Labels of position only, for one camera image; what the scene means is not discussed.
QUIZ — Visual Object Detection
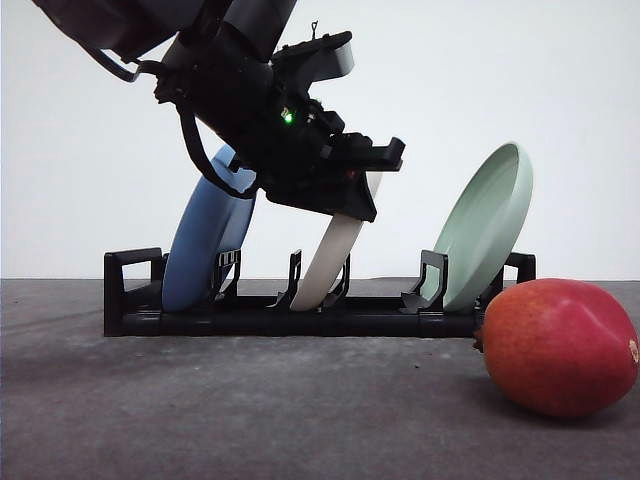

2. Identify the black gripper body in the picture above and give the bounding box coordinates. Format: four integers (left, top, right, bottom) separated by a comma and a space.
154, 24, 376, 223

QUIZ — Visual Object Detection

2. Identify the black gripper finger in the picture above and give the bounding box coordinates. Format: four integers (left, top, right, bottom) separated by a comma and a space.
366, 137, 406, 172

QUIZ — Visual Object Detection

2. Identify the white plate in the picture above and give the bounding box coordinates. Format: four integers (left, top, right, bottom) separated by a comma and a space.
291, 171, 383, 312

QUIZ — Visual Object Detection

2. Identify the red pomegranate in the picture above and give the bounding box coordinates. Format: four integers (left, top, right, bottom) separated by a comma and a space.
472, 278, 640, 417

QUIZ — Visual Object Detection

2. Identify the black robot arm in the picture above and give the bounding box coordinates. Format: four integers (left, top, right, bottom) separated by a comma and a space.
33, 0, 405, 220

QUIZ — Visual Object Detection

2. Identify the blue plate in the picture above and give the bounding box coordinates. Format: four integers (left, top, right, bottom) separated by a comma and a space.
162, 146, 257, 313

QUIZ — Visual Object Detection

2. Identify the green plate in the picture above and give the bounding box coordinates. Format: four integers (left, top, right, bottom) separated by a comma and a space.
422, 143, 534, 313

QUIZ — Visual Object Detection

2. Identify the black plate rack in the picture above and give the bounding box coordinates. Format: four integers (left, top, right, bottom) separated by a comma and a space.
104, 248, 536, 339

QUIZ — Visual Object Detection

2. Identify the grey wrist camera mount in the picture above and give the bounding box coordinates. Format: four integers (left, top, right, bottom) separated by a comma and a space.
272, 31, 355, 83

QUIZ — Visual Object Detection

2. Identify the black cable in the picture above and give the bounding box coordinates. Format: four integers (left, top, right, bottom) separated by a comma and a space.
91, 47, 261, 197

